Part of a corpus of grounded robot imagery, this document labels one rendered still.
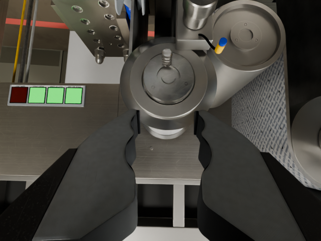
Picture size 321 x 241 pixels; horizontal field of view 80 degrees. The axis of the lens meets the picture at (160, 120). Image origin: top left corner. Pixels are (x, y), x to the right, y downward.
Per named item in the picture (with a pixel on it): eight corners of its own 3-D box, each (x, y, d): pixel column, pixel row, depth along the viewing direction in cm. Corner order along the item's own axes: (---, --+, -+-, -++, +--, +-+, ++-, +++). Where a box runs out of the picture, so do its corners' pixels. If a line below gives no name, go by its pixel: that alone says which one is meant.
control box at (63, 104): (85, 85, 63) (83, 106, 62) (86, 85, 63) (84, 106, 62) (9, 84, 63) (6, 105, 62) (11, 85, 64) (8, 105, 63)
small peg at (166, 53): (173, 48, 25) (171, 58, 25) (172, 59, 28) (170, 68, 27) (163, 46, 25) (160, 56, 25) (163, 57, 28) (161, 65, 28)
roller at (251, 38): (283, -1, 30) (289, 71, 29) (229, 67, 56) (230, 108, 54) (206, -1, 31) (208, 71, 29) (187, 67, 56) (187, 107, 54)
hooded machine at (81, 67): (81, 48, 263) (73, 140, 244) (66, 20, 207) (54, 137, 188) (135, 52, 272) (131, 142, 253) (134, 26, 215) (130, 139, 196)
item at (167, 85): (144, 104, 27) (139, 54, 28) (145, 108, 29) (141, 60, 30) (198, 99, 27) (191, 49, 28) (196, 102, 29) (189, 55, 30)
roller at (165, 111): (205, 41, 29) (209, 116, 27) (186, 92, 55) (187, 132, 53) (129, 43, 29) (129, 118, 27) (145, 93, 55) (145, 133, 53)
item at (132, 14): (136, -45, 33) (131, 56, 31) (147, 35, 57) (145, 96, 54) (133, -45, 33) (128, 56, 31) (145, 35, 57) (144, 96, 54)
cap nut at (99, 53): (103, 48, 63) (102, 61, 62) (107, 53, 66) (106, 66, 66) (92, 48, 63) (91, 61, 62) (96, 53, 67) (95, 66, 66)
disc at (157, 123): (214, 34, 30) (220, 128, 28) (213, 36, 31) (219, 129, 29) (120, 37, 30) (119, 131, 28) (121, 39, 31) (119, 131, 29)
